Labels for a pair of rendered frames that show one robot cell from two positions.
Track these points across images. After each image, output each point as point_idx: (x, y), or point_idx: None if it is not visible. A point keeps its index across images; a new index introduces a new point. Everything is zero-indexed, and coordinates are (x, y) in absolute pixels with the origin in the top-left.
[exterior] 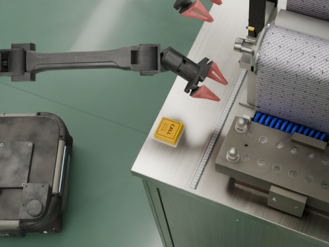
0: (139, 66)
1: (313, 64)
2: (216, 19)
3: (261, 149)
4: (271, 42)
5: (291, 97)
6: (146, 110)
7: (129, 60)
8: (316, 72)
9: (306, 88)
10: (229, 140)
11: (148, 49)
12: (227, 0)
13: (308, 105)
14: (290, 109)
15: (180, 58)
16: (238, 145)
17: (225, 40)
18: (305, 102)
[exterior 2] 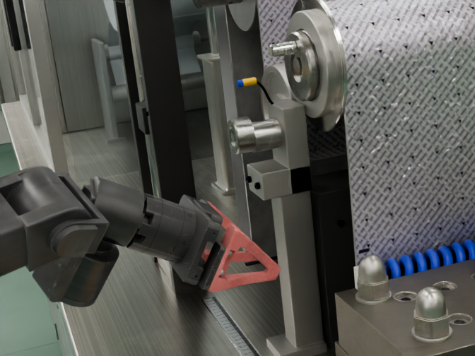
0: (47, 210)
1: (447, 3)
2: (89, 308)
3: (466, 296)
4: (340, 6)
5: (433, 143)
6: None
7: (6, 210)
8: (463, 13)
9: (459, 80)
10: (383, 320)
11: (47, 171)
12: None
13: (472, 147)
14: (438, 196)
15: (135, 189)
16: (413, 316)
17: (141, 318)
18: (464, 140)
